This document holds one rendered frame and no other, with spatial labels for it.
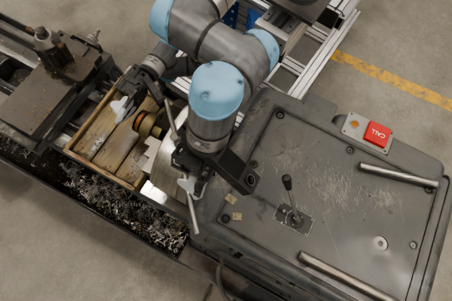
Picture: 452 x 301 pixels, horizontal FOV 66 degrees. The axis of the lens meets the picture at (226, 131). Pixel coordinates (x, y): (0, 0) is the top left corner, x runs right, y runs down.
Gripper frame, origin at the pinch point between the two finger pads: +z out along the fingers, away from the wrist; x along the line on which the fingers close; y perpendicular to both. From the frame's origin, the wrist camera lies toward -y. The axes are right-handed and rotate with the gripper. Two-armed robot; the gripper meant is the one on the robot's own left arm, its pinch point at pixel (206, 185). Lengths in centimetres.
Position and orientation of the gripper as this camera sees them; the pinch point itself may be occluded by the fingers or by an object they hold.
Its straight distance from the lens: 78.0
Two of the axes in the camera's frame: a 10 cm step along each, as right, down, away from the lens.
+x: -4.5, 7.2, -5.2
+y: -8.8, -4.6, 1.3
